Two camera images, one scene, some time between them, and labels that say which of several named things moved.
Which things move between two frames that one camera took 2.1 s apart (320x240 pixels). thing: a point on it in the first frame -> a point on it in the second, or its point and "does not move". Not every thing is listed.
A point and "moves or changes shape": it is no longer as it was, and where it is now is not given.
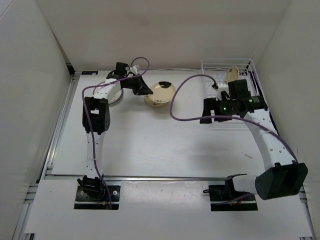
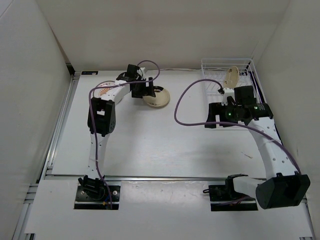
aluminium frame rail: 141,176 does not move
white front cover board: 163,207 does not move
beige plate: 162,95 moves or changes shape
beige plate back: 233,74 does not move
